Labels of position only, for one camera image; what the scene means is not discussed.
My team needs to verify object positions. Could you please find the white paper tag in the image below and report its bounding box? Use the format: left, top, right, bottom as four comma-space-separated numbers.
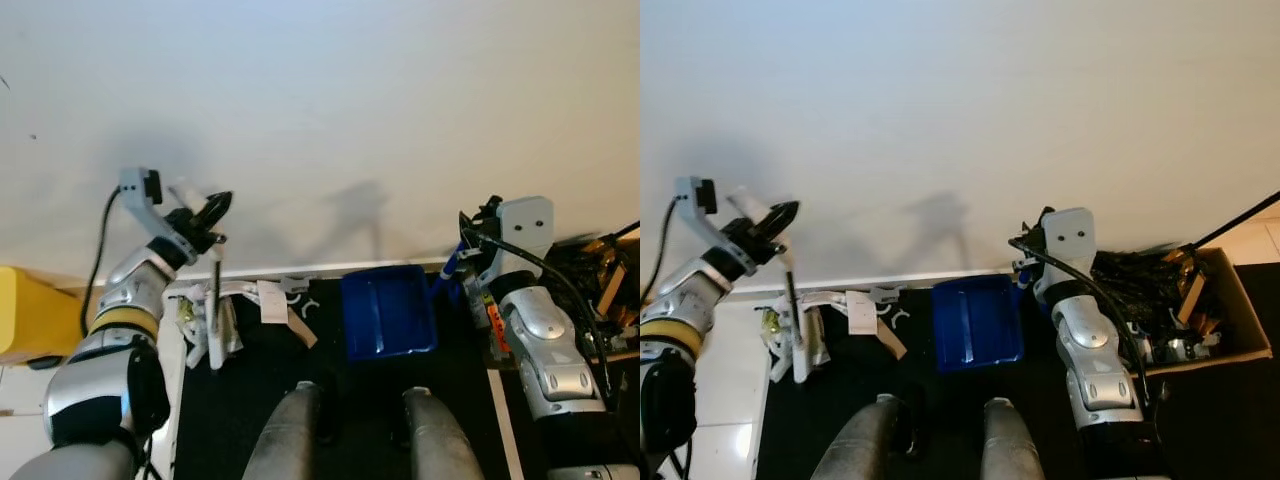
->
257, 280, 292, 325
846, 290, 880, 335

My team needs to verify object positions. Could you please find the grey left robot leg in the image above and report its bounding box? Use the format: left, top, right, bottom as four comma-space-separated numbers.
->
810, 393, 907, 480
242, 382, 324, 480

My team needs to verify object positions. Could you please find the brown cardboard box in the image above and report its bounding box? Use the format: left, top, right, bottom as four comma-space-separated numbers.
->
545, 234, 641, 367
1090, 244, 1274, 377

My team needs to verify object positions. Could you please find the yellow plastic bin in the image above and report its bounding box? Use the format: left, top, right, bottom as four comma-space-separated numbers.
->
0, 265, 86, 366

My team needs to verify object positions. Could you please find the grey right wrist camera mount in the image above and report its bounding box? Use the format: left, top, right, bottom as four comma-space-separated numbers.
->
1034, 207, 1097, 303
496, 196, 555, 283

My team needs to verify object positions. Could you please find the brown cardboard strip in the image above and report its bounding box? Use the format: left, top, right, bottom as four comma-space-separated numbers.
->
285, 308, 320, 350
877, 318, 910, 362

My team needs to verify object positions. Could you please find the black floor mat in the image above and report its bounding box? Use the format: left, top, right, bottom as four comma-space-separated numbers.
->
755, 262, 1280, 480
174, 266, 641, 480

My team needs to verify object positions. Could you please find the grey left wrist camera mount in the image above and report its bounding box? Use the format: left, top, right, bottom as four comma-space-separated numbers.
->
118, 167, 193, 247
675, 177, 739, 257

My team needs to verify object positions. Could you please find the white brush with black handle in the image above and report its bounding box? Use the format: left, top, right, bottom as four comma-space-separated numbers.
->
178, 236, 247, 372
765, 262, 831, 385

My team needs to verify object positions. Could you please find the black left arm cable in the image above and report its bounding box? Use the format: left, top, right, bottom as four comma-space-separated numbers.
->
80, 186, 123, 337
642, 194, 682, 306

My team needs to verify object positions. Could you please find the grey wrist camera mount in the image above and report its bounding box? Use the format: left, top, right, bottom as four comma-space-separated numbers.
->
1034, 207, 1097, 303
496, 196, 555, 283
118, 167, 193, 247
675, 177, 739, 257

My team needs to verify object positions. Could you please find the black tangled straps pile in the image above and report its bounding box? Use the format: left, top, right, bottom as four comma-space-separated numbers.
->
1092, 248, 1206, 346
548, 240, 631, 331

